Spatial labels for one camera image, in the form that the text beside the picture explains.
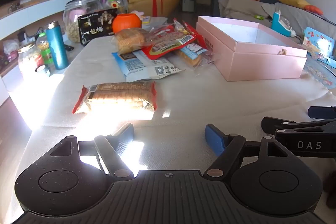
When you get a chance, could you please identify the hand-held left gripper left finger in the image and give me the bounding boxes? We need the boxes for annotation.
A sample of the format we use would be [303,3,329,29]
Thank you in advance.
[49,123,135,180]

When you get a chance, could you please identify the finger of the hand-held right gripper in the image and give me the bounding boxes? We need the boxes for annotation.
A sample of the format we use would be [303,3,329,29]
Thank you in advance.
[262,116,336,136]
[308,106,336,119]

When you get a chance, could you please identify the yellow pillow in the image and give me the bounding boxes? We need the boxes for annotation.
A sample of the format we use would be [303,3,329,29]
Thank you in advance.
[276,0,311,10]

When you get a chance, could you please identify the red label glass jar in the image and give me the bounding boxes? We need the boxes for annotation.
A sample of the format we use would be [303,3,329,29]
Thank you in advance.
[17,42,45,80]

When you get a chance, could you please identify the blue snack bag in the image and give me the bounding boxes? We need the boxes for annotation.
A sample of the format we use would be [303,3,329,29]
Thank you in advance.
[112,49,185,83]

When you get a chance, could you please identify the orange pumpkin container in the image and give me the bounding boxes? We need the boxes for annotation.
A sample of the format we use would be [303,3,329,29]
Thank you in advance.
[112,13,142,34]

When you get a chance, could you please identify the clear cracker packet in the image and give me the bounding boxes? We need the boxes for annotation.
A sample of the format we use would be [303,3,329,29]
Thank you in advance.
[112,28,158,54]

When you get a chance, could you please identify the teal thermos bottle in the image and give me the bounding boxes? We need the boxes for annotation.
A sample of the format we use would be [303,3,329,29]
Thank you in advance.
[45,21,69,70]

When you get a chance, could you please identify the grey sofa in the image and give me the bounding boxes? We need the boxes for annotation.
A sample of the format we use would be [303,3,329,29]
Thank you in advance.
[218,0,336,56]

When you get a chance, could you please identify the large glass jar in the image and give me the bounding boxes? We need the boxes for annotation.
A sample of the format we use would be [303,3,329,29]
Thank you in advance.
[62,0,101,43]

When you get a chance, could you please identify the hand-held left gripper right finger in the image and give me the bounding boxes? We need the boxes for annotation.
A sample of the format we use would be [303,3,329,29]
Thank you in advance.
[205,123,292,180]

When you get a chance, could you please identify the colourful sticker card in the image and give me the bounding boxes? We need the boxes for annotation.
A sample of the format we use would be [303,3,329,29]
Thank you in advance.
[302,27,336,62]

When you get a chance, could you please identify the orange pillow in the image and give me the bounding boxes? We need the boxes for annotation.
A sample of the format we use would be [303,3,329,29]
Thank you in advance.
[304,5,324,16]

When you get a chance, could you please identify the black plum bag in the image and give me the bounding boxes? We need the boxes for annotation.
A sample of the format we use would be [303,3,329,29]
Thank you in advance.
[77,9,118,46]

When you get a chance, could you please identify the bear print biscuit pack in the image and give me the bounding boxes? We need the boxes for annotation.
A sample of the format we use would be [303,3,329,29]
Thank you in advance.
[173,42,214,68]

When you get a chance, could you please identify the large red snack packet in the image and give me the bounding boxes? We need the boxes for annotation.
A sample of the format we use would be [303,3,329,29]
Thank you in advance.
[141,25,200,60]

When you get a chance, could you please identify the red-ended biscuit packet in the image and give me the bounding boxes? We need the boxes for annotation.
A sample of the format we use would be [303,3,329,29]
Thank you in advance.
[72,81,158,115]

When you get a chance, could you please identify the small green lid jar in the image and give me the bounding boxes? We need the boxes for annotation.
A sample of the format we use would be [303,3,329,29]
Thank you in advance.
[36,32,54,65]

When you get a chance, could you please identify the white television cabinet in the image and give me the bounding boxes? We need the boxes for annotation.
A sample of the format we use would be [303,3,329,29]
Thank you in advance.
[0,0,82,106]

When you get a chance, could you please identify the pink cardboard box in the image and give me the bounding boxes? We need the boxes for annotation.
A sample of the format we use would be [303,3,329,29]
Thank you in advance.
[196,15,308,82]

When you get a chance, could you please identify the white tablecloth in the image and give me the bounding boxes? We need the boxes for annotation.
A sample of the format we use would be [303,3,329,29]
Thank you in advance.
[5,36,336,224]

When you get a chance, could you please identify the red yellow cartoon snack packet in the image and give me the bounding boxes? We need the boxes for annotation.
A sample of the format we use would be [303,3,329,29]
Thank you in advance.
[173,18,197,38]

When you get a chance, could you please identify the teal toy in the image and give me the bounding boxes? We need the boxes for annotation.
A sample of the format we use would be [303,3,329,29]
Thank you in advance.
[271,11,297,38]

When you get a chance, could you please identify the person's right hand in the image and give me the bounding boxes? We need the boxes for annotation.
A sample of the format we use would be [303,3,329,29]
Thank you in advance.
[323,171,336,210]

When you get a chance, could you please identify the pink plush toy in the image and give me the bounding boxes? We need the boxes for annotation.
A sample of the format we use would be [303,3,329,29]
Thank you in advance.
[131,10,146,21]

